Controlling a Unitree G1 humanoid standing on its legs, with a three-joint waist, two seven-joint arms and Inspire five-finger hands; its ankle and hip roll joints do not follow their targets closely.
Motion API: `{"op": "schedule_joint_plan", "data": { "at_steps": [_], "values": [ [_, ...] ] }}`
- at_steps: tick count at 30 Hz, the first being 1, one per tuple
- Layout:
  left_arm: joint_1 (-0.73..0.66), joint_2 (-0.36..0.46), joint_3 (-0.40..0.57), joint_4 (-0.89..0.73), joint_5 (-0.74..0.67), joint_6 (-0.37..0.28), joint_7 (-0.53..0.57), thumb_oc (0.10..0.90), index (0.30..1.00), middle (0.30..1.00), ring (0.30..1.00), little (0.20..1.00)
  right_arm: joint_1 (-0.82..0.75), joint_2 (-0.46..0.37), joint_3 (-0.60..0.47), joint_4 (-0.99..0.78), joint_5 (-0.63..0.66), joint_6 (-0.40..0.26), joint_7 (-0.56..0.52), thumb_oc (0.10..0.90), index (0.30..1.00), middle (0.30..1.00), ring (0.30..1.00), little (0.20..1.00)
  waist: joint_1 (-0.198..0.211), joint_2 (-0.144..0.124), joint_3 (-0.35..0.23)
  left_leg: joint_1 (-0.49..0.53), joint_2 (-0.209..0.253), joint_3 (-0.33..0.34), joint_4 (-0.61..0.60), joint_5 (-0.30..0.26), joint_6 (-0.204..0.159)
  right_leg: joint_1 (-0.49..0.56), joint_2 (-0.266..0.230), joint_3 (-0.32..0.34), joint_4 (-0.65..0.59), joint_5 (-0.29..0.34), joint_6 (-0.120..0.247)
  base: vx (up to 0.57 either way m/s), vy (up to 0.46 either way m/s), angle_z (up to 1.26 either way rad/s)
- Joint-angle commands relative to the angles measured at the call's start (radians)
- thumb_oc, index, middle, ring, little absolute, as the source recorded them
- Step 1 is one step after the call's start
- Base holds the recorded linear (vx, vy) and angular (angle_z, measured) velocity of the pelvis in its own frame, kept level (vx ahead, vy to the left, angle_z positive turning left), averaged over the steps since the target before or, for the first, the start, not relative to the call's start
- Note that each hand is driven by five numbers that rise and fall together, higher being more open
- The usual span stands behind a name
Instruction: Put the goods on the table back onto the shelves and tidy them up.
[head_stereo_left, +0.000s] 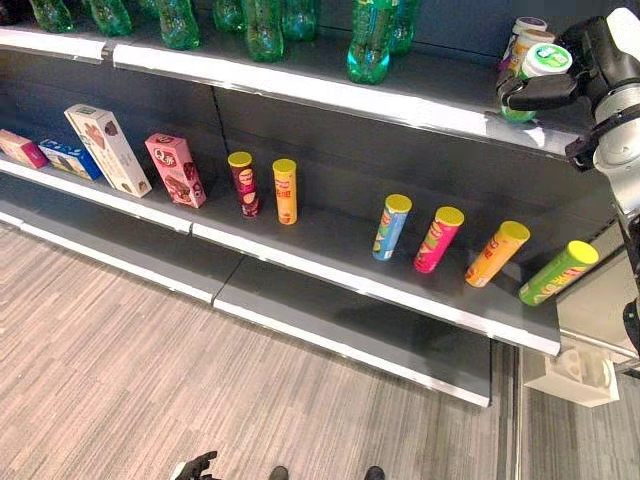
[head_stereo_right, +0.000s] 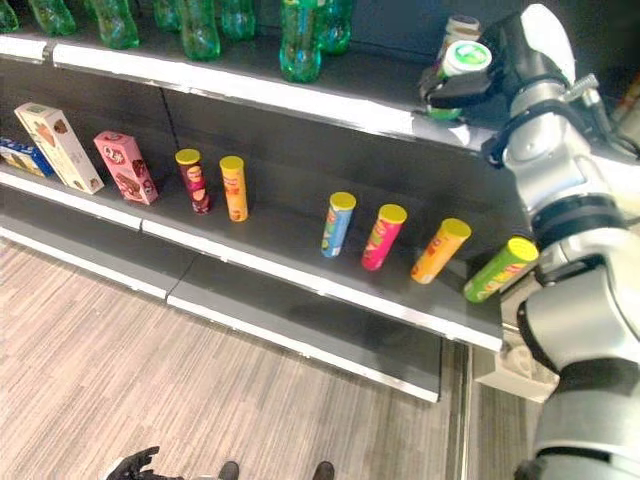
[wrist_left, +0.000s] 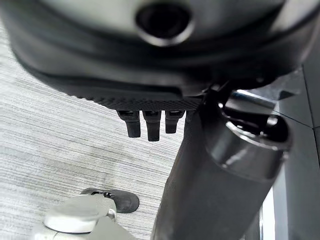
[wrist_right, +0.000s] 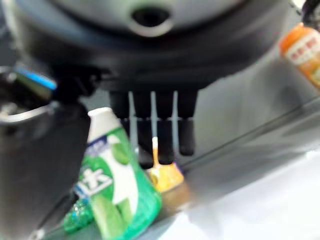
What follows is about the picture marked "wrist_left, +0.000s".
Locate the dark grey cabinet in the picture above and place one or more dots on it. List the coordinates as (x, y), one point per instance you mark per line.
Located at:
(302, 175)

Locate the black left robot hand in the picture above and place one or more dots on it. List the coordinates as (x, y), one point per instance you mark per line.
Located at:
(155, 62)

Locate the dark robot foot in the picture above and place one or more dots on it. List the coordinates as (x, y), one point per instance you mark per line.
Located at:
(125, 201)

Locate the silver robot leg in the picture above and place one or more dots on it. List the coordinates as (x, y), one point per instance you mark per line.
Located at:
(75, 217)

